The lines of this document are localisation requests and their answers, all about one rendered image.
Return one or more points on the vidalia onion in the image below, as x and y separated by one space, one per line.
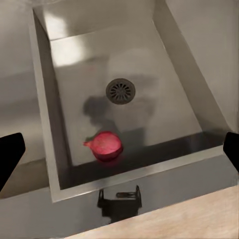
106 146

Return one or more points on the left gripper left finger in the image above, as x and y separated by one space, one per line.
12 148

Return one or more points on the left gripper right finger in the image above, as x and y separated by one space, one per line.
231 148

